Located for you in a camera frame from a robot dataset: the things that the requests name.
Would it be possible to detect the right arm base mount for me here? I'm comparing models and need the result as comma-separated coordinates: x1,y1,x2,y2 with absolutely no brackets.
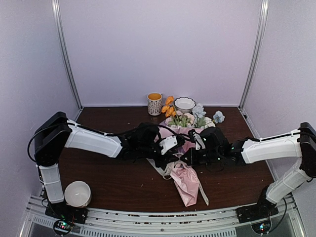
236,205,278,235

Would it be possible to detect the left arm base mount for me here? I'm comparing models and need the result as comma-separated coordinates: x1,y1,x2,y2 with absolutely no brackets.
45,205,88,236

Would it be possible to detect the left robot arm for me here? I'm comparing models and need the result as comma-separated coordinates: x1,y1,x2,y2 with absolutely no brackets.
29,112,188,219

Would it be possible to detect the left aluminium frame post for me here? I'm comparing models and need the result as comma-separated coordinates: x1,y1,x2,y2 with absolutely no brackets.
51,0,83,110

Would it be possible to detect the right aluminium frame post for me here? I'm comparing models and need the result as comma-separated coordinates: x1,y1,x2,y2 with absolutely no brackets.
238,0,269,111

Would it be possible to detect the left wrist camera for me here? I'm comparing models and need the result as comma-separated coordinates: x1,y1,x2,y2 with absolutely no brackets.
159,135,185,155

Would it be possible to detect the patterned mug with orange inside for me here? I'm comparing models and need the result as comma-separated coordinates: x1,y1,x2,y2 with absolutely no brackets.
147,93,162,116

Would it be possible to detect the white scalloped bowl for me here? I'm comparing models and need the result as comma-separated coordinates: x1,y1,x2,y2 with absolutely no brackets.
174,97,196,114

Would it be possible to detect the aluminium front rail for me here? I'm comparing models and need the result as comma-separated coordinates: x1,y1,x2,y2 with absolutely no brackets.
19,192,304,237

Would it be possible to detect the beige ribbon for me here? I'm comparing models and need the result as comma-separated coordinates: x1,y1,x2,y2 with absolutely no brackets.
147,153,209,207

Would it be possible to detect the pink fake flower stem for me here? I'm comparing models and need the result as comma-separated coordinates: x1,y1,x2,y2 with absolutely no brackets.
164,111,195,128

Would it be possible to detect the pink purple wrapping paper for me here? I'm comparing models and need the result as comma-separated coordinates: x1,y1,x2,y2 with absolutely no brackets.
159,127,199,207

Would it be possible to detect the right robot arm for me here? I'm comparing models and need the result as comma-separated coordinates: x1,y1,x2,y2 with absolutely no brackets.
181,122,316,218

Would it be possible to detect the white round cup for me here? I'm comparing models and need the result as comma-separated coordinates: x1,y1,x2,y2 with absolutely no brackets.
64,181,92,208

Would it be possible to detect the aluminium frame post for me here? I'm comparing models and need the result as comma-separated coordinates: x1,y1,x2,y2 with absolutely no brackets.
238,0,269,111
51,0,83,110

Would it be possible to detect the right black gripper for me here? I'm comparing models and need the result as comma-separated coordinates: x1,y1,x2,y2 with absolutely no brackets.
181,147,222,166

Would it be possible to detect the orange fake flower stem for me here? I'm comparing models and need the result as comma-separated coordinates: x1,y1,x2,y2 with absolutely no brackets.
161,96,179,125

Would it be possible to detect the light blue fake flower stem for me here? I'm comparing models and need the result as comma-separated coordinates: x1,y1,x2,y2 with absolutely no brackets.
192,104,225,126

